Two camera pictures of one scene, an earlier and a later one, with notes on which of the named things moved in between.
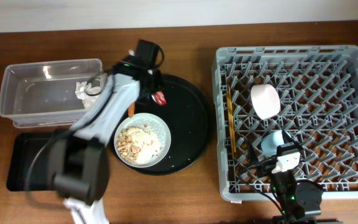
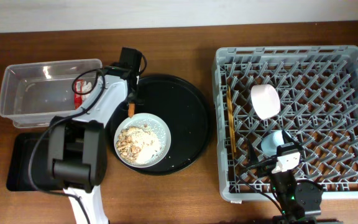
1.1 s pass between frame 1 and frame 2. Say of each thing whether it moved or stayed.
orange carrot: stayed
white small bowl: stayed
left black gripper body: moved
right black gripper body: stayed
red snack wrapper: moved
